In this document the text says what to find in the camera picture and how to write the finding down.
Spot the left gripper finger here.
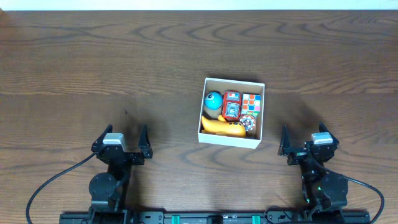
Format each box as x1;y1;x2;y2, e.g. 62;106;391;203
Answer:
138;125;153;159
91;124;113;148

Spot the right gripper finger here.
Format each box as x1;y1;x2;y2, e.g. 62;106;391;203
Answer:
278;125;292;156
318;121;340;145

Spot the white cardboard box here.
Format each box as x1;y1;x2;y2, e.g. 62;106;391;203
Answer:
198;78;265;149

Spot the orange ribbed toy ball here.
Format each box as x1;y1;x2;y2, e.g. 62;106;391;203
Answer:
239;114;256;131

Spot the colourful puzzle cube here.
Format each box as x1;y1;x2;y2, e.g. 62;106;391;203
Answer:
241;93;262;118

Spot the orange white toy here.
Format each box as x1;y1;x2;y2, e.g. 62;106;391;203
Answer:
201;116;246;138

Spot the red toy truck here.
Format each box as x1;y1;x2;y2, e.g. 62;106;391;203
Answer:
222;90;242;121

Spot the blue toy ball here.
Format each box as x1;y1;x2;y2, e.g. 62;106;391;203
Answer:
205;91;223;110

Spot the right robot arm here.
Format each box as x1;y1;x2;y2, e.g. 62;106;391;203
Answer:
278;123;348;223

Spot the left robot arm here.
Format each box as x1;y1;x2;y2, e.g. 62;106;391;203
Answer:
88;125;153;224

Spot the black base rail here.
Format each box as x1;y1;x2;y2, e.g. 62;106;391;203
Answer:
58;207;371;224

